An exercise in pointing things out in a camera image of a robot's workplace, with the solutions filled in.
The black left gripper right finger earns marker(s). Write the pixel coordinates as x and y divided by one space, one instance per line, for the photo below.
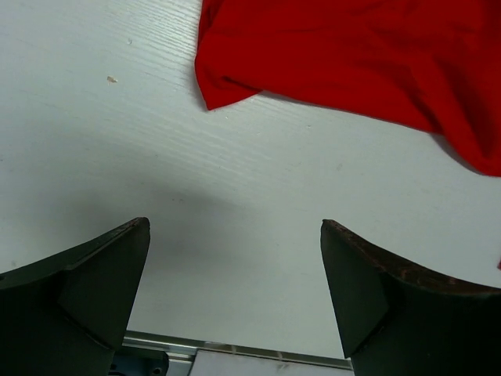
396 317

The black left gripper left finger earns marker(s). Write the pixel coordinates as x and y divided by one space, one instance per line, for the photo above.
67 314

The red t-shirt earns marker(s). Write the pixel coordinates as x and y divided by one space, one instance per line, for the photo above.
430 65

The aluminium table edge rail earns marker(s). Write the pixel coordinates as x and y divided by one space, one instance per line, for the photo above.
155 354

